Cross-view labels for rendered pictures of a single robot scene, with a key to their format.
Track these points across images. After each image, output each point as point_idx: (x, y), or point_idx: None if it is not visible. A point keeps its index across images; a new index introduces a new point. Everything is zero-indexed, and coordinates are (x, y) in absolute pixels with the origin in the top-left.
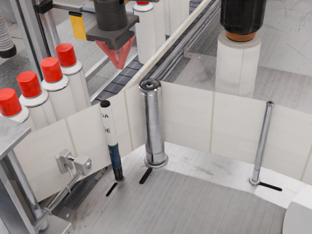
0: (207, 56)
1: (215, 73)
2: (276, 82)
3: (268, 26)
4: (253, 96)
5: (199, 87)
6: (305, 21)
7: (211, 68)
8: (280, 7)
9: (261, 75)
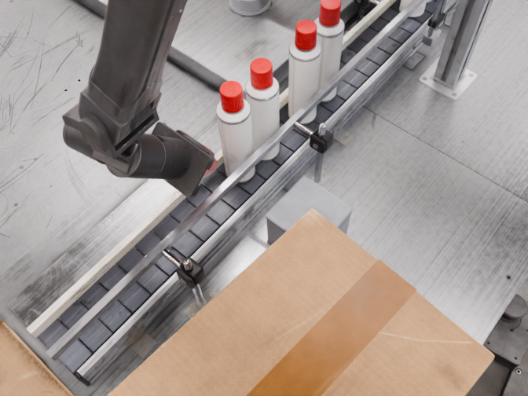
0: (236, 81)
1: (240, 50)
2: (181, 22)
3: (77, 181)
4: (219, 10)
5: (270, 34)
6: (3, 179)
7: (242, 59)
8: (0, 240)
9: (189, 35)
